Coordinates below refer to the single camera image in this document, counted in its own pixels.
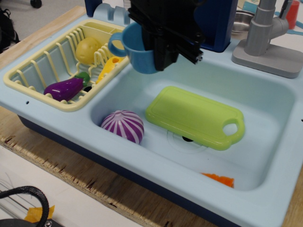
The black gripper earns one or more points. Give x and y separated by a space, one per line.
170 29

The blue plastic cup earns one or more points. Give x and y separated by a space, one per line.
130 43

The cream plastic drying rack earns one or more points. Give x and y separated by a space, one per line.
56 61

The light blue toy sink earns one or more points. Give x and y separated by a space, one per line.
159 182

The red plastic cup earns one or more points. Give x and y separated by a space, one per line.
291 16

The dark blue plastic box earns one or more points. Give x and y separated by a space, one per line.
215 18

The yellow toy potato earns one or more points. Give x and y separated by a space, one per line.
85 50

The green plastic cutting board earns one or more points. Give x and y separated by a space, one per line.
198 118

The purple striped toy onion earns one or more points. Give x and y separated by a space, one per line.
125 124

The metal bowl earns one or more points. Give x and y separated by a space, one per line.
242 21

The grey toy faucet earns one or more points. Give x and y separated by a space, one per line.
257 52

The purple toy eggplant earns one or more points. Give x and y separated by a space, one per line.
68 89

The black chair wheel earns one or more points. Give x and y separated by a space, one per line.
36 3

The blue plastic utensil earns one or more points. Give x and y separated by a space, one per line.
293 32

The black backpack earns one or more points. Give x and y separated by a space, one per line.
8 35

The orange toy carrot piece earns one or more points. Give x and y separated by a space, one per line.
222 179

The orange tape piece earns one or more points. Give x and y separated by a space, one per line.
35 214

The yellow toy utensil handle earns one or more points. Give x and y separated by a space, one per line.
108 67

